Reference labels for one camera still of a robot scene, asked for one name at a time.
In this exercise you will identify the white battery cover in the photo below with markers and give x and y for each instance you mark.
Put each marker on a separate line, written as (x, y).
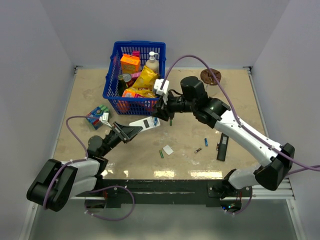
(168, 150)

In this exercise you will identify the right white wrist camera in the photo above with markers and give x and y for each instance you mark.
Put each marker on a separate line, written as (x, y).
(160, 88)

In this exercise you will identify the tin can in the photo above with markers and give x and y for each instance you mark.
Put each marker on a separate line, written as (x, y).
(126, 79)

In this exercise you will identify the white pump bottle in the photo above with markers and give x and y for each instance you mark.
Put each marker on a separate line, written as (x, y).
(152, 63)

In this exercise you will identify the orange pink snack box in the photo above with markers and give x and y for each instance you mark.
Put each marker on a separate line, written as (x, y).
(131, 93)

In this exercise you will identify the yellow chip bag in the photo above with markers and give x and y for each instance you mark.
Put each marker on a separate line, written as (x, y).
(144, 84)

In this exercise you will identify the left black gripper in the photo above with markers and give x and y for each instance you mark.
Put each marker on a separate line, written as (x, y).
(126, 132)

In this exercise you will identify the white cup brown lid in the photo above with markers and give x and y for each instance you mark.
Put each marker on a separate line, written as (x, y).
(210, 79)

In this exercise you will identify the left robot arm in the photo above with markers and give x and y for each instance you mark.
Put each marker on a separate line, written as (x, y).
(57, 181)

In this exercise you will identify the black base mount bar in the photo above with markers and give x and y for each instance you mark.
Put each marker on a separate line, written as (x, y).
(164, 192)

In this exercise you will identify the black remote control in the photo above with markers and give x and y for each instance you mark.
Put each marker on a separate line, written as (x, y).
(222, 147)

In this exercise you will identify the blue plastic basket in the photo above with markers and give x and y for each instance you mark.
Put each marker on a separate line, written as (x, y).
(114, 88)

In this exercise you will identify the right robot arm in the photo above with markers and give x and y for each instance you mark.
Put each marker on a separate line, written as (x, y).
(271, 156)

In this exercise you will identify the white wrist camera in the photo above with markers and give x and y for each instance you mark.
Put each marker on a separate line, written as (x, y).
(104, 118)
(160, 88)

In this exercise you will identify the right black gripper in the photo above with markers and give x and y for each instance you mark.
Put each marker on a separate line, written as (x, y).
(163, 111)

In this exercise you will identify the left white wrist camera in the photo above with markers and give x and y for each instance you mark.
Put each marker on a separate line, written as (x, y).
(104, 118)

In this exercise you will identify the blue battery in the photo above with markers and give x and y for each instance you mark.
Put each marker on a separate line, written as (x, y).
(155, 121)
(206, 142)

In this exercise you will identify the orange juice carton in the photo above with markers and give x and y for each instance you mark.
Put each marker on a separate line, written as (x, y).
(130, 64)

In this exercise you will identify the white remote control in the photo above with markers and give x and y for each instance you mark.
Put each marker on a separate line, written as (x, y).
(146, 123)

